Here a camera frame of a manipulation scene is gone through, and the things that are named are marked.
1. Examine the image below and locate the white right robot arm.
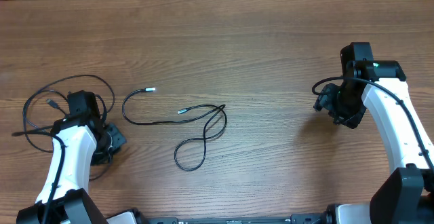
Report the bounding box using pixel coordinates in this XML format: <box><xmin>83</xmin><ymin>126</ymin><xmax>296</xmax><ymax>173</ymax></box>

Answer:
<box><xmin>314</xmin><ymin>58</ymin><xmax>433</xmax><ymax>223</ymax></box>

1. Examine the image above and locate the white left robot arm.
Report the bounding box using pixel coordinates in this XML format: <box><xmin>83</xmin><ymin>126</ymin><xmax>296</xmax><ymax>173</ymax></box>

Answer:
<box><xmin>16</xmin><ymin>118</ymin><xmax>142</xmax><ymax>224</ymax></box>

